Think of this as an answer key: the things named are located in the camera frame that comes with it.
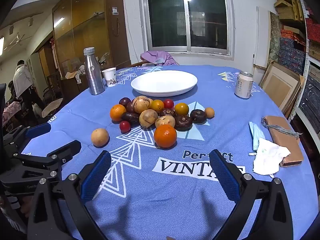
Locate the large tan spotted fruit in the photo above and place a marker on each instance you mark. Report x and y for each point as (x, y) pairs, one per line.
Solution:
(141, 104)

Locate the white cabinet label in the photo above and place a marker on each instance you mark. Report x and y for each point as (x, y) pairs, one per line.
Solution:
(115, 10)

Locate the dark purple plum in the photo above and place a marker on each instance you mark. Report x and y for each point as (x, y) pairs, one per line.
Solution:
(129, 107)
(124, 101)

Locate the red cherry tomato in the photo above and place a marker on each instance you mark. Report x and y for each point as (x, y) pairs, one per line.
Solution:
(124, 126)
(168, 103)

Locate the white canvas board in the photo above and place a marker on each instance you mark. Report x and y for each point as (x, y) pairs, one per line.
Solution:
(262, 37)

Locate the wooden chair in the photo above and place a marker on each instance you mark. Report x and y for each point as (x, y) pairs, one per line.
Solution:
(136, 64)

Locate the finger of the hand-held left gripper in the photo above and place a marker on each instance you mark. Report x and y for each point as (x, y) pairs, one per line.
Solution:
(37, 130)
(67, 150)

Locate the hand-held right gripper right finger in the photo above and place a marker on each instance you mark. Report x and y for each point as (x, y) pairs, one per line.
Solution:
(225, 177)

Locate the beige drink can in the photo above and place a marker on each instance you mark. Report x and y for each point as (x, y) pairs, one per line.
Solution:
(243, 85)

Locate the orange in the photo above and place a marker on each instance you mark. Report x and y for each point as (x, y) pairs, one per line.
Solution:
(117, 112)
(165, 136)

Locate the stack of patterned boxes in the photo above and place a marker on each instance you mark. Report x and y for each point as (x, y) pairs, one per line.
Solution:
(291, 52)

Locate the pink floral cloth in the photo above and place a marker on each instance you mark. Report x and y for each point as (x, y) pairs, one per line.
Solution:
(10, 112)

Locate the blue printed tablecloth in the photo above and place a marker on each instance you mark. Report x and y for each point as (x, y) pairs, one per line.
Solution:
(162, 195)

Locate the silver metal bottle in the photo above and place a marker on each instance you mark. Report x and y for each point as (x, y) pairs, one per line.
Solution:
(93, 72)

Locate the wooden picture frame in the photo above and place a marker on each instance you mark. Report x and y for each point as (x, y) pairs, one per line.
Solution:
(282, 85)

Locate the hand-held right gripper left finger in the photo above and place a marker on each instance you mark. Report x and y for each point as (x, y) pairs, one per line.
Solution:
(96, 173)

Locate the person's left forearm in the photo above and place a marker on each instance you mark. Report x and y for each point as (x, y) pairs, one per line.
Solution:
(11, 202)

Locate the small tan round fruit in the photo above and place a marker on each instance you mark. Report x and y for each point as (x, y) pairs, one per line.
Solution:
(209, 112)

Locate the dark brown water chestnut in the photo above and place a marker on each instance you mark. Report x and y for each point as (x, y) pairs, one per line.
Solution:
(167, 112)
(130, 117)
(183, 122)
(198, 115)

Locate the sliding window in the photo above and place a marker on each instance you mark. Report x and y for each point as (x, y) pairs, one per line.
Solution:
(187, 17)

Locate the white paper cup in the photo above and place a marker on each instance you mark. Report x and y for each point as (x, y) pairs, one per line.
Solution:
(110, 77)

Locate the purple garment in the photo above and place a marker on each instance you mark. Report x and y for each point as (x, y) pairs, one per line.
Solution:
(160, 57)

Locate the white shelf rack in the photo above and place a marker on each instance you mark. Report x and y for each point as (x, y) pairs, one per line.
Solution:
(306, 62)

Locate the yellow cherry tomato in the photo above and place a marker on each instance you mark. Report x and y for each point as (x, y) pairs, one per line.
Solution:
(181, 109)
(156, 105)

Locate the white oval plate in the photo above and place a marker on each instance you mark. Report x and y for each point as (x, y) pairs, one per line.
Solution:
(163, 83)

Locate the brown wallet with tassel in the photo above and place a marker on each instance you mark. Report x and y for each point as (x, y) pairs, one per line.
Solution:
(287, 142)

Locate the ceiling fan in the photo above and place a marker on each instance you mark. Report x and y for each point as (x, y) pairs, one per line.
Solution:
(16, 38)

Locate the white crumpled tissue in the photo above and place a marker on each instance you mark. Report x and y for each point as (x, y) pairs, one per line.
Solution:
(268, 158)

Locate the green mottled board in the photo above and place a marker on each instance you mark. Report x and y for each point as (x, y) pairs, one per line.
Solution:
(275, 37)

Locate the blue face mask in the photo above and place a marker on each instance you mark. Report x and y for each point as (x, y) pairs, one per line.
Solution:
(255, 136)

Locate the wooden glass-door cabinet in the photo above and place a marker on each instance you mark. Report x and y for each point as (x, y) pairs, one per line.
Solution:
(82, 30)

